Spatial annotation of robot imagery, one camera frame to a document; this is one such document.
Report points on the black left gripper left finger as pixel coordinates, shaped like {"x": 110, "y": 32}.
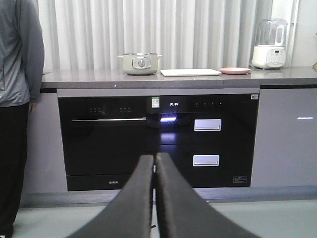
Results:
{"x": 129, "y": 214}

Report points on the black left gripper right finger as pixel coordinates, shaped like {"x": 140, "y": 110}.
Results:
{"x": 182, "y": 213}

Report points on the pink round plate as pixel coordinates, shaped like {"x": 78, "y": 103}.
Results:
{"x": 235, "y": 70}

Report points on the cream bear tray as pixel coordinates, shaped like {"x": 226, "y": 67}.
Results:
{"x": 189, "y": 72}

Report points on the black built-in drawer cabinet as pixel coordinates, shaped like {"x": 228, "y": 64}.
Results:
{"x": 210, "y": 138}

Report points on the black built-in dishwasher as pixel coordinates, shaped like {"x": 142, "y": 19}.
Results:
{"x": 103, "y": 138}

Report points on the grey cabinet door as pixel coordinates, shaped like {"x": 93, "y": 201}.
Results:
{"x": 285, "y": 151}

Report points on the green electric cooking pot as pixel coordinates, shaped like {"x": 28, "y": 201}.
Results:
{"x": 140, "y": 63}

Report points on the white blender appliance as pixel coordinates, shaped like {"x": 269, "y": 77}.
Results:
{"x": 270, "y": 44}

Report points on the grey white curtain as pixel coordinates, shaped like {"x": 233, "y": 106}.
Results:
{"x": 91, "y": 34}

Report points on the person in grey shirt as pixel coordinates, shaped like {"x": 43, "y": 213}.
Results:
{"x": 21, "y": 72}

